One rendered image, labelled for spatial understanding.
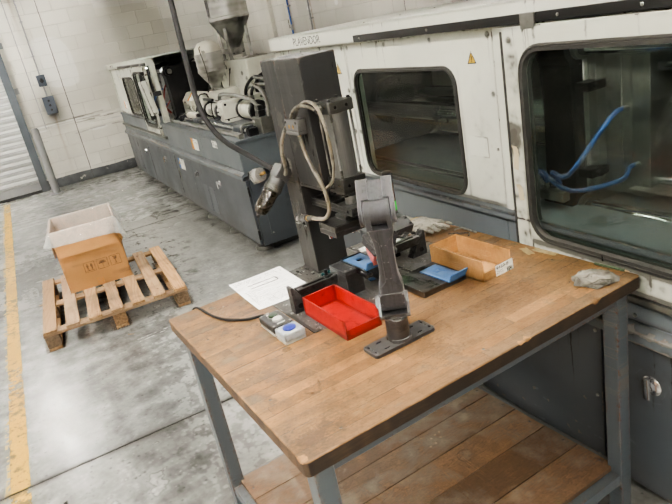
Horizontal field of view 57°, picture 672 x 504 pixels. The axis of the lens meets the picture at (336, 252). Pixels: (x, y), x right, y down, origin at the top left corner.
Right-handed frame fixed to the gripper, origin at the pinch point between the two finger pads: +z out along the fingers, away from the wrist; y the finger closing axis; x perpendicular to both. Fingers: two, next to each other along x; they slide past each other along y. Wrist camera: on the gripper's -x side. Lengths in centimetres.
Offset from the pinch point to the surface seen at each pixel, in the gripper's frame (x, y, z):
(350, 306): 12.8, -6.7, 7.3
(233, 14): -162, 437, 142
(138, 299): 31, 196, 212
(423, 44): -65, 67, -28
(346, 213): 2.5, 14.8, -9.8
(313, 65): 1, 44, -46
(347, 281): 7.9, 2.4, 7.3
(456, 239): -35.7, -0.2, 5.6
